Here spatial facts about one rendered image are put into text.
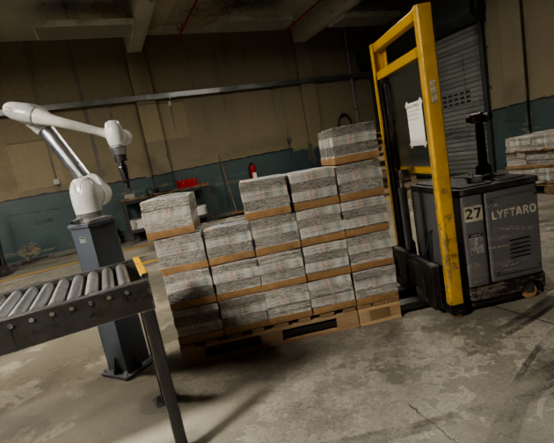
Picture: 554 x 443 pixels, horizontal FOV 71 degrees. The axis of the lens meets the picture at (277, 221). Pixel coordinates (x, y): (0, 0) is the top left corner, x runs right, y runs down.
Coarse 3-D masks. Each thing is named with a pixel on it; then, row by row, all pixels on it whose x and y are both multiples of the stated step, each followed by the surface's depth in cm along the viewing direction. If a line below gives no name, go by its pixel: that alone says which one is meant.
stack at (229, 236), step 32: (224, 224) 242; (256, 224) 237; (288, 224) 240; (320, 224) 242; (160, 256) 233; (192, 256) 235; (256, 256) 244; (288, 256) 241; (320, 256) 245; (192, 288) 238; (224, 288) 240; (288, 288) 245; (320, 288) 247; (352, 288) 249; (192, 320) 241; (224, 320) 243; (256, 320) 246; (320, 320) 250; (352, 320) 253; (192, 352) 244; (224, 352) 248
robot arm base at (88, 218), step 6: (102, 210) 241; (78, 216) 234; (84, 216) 233; (90, 216) 233; (96, 216) 235; (102, 216) 239; (108, 216) 242; (72, 222) 231; (78, 222) 232; (84, 222) 231; (90, 222) 230
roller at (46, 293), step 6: (42, 288) 173; (48, 288) 173; (54, 288) 180; (42, 294) 162; (48, 294) 166; (36, 300) 154; (42, 300) 155; (48, 300) 162; (36, 306) 146; (42, 306) 149
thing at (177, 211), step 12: (144, 204) 226; (156, 204) 227; (168, 204) 228; (180, 204) 228; (192, 204) 244; (144, 216) 228; (156, 216) 229; (168, 216) 229; (180, 216) 230; (192, 216) 234; (156, 228) 230; (168, 228) 230
